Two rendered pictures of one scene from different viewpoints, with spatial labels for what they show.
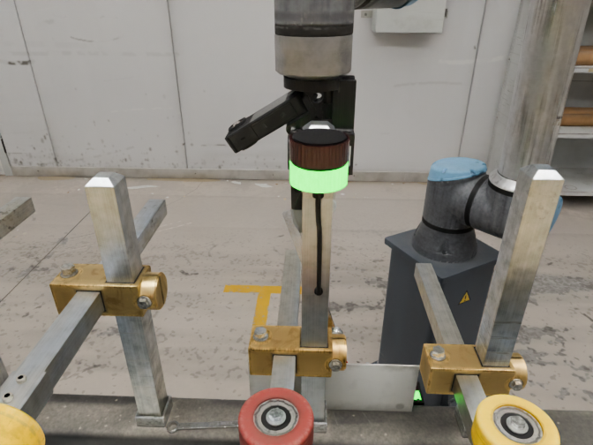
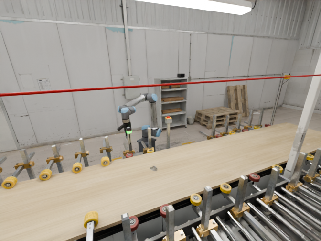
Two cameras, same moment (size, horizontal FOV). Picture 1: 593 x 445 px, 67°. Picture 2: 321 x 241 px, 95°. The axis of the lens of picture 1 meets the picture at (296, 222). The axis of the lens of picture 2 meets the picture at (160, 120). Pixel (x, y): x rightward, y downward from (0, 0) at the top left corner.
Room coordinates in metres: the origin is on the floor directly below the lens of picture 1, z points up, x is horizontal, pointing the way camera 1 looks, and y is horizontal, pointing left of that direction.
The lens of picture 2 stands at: (-1.13, 0.25, 1.80)
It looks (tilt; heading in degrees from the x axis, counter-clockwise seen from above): 19 degrees down; 337
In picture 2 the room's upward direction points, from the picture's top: 1 degrees counter-clockwise
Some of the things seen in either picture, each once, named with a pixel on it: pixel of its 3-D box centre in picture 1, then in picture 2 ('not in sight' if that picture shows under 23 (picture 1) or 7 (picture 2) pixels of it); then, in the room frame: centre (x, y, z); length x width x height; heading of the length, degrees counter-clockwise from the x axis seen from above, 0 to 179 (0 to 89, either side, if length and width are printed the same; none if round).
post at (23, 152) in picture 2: not in sight; (29, 170); (0.52, 0.97, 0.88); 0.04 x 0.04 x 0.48; 88
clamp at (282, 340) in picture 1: (297, 352); (128, 152); (0.48, 0.00, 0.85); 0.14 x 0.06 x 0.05; 88
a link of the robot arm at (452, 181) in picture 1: (456, 191); (146, 130); (1.17, -0.46, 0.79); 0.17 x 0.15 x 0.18; 42
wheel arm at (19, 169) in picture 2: not in sight; (23, 165); (0.53, 1.01, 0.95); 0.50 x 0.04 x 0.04; 178
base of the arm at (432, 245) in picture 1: (446, 231); (146, 137); (1.18, -0.45, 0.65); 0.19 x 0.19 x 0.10
